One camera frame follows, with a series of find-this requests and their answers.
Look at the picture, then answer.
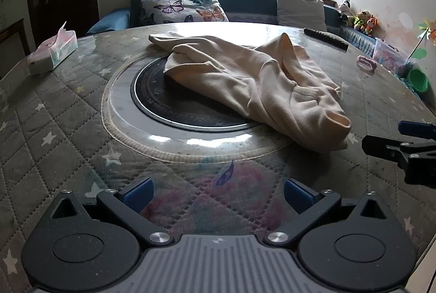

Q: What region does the pink scrunchie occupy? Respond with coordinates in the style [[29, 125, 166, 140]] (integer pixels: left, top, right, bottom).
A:
[[356, 55, 377, 73]]

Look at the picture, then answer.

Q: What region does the cream long-sleeve garment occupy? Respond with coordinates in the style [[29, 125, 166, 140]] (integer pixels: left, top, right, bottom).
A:
[[149, 31, 352, 154]]

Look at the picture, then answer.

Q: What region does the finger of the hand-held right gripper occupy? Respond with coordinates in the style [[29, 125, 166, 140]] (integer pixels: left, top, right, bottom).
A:
[[398, 121, 436, 137], [362, 134, 436, 185]]

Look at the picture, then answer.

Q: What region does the butterfly print pillow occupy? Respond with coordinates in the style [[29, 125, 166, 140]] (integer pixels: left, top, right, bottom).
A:
[[139, 0, 229, 27]]

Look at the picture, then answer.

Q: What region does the orange plush toy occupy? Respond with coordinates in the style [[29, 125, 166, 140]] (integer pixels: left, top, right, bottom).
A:
[[365, 15, 380, 36]]

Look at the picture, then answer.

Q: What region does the plain white pillow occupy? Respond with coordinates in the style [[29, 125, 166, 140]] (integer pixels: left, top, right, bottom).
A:
[[277, 0, 328, 32]]

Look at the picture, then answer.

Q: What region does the colourful pinwheel toy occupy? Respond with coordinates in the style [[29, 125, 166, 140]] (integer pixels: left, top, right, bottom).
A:
[[407, 19, 436, 60]]

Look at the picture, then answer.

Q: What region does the black remote control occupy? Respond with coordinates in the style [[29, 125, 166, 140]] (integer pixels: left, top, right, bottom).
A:
[[303, 28, 350, 51]]

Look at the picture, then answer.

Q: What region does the black and white cow plush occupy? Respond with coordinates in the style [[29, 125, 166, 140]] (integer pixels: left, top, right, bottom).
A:
[[338, 0, 356, 22]]

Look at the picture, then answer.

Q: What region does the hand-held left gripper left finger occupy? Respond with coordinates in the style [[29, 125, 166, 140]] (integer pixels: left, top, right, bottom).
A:
[[51, 177, 173, 247]]

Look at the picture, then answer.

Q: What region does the round black cooktop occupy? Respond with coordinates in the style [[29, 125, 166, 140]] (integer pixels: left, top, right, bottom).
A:
[[130, 56, 260, 133]]

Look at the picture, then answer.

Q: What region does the yellow-green plush toy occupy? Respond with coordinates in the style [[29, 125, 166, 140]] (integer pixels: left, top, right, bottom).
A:
[[354, 10, 371, 31]]

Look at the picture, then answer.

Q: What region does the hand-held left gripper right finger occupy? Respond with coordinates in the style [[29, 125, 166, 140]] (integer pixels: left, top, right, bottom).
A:
[[266, 179, 389, 246]]

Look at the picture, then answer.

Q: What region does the pink tissue box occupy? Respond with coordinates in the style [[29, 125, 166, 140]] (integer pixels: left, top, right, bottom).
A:
[[27, 21, 79, 76]]

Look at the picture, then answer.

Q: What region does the clear plastic container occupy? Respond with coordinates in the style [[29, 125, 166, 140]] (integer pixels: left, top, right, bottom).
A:
[[372, 38, 411, 75]]

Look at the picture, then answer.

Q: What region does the green plastic bowl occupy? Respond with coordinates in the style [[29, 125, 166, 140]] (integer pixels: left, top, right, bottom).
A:
[[408, 68, 429, 94]]

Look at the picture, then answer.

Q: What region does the dark wooden furniture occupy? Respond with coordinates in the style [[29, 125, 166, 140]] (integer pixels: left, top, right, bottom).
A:
[[0, 19, 28, 79]]

